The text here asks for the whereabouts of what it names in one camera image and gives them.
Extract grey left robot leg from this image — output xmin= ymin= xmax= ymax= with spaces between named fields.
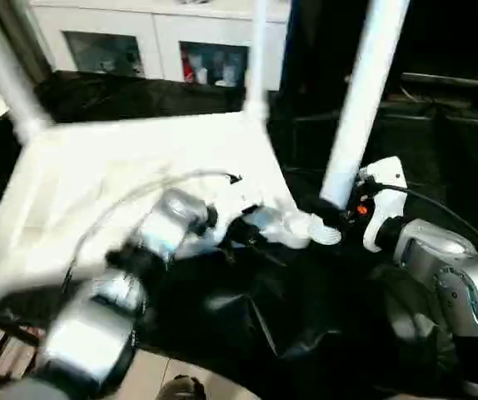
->
xmin=156 ymin=375 xmax=208 ymax=400

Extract black work mat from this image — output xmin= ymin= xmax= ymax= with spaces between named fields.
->
xmin=0 ymin=68 xmax=478 ymax=400

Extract red bottle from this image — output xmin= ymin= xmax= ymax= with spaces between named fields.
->
xmin=181 ymin=52 xmax=197 ymax=84

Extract black metal stand legs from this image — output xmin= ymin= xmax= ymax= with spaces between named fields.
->
xmin=0 ymin=307 xmax=47 ymax=386

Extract white plastic table leg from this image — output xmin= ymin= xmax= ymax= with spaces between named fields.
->
xmin=242 ymin=0 xmax=273 ymax=128
xmin=316 ymin=0 xmax=412 ymax=211
xmin=0 ymin=0 xmax=54 ymax=146

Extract white plastic table top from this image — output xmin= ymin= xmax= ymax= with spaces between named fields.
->
xmin=0 ymin=112 xmax=345 ymax=311

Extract black low cabinet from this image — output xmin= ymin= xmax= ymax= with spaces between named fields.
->
xmin=289 ymin=0 xmax=478 ymax=93

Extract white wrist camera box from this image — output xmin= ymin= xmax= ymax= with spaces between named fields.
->
xmin=356 ymin=156 xmax=410 ymax=254
xmin=212 ymin=178 xmax=270 ymax=244

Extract white display cabinet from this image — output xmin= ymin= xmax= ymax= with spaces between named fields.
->
xmin=27 ymin=0 xmax=295 ymax=89

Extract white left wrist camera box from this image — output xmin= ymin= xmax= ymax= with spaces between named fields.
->
xmin=212 ymin=178 xmax=270 ymax=244

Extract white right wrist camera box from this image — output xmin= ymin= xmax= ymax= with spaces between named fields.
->
xmin=356 ymin=156 xmax=410 ymax=254

